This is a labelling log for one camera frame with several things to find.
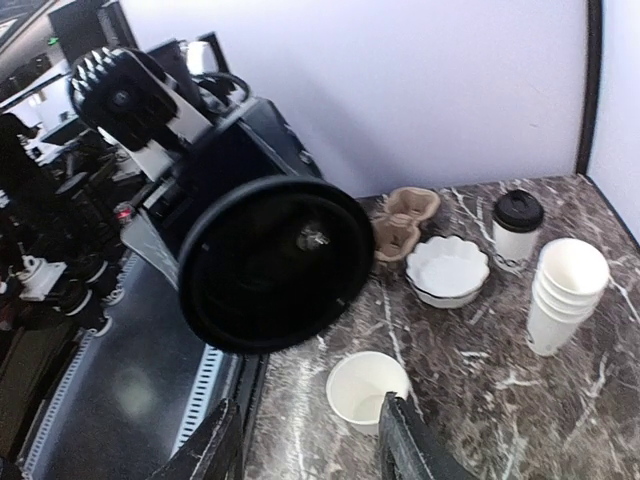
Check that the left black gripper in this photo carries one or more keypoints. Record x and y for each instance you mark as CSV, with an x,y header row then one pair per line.
x,y
252,142

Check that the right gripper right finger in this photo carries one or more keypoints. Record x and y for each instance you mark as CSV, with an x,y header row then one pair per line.
x,y
408,449

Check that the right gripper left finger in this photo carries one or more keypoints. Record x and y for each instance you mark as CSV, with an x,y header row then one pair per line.
x,y
213,452

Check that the white paper cup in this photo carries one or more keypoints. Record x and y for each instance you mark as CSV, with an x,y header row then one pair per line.
x,y
357,385
513,249

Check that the brown cardboard cup carrier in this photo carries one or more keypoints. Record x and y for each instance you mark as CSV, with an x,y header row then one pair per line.
x,y
397,226

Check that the stack of white paper cups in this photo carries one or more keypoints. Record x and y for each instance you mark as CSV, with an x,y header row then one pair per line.
x,y
569,281

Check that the black plastic cup lid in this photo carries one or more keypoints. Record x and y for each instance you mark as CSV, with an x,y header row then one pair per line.
x,y
518,211

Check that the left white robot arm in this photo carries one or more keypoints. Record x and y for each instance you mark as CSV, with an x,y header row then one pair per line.
x,y
236,183

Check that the white scalloped bowl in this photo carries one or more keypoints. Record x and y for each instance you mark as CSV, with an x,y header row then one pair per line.
x,y
447,272

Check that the grey slotted cable duct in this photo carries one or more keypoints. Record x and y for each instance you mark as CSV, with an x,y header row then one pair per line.
x,y
126,394

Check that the left black frame post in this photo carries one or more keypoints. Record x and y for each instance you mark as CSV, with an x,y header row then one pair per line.
x,y
592,80

